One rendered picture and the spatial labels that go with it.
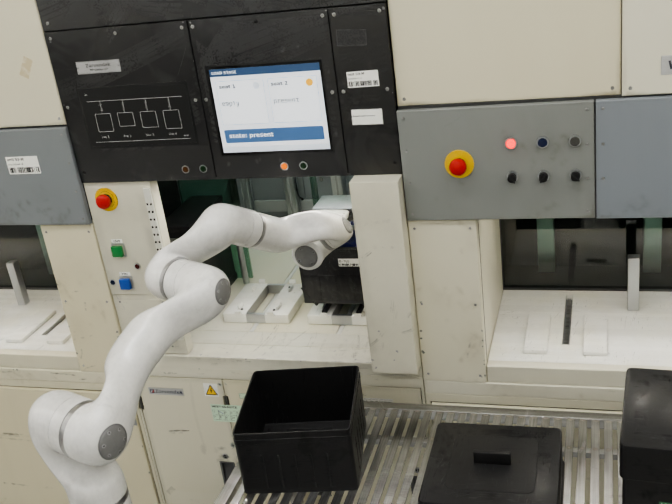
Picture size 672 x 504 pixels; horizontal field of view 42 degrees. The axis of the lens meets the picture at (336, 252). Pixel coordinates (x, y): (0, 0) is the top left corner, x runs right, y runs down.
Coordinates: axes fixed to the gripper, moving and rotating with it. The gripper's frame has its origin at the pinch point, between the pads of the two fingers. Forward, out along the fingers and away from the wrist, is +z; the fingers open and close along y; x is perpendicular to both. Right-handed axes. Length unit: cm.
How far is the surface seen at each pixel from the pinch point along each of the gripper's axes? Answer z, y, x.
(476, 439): -60, 45, -32
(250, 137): -29.7, -10.5, 31.6
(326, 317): -10.5, -4.6, -29.9
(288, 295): 1.8, -20.4, -29.5
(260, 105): -29.6, -6.6, 39.5
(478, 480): -74, 47, -32
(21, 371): -30, -99, -40
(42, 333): -17, -99, -35
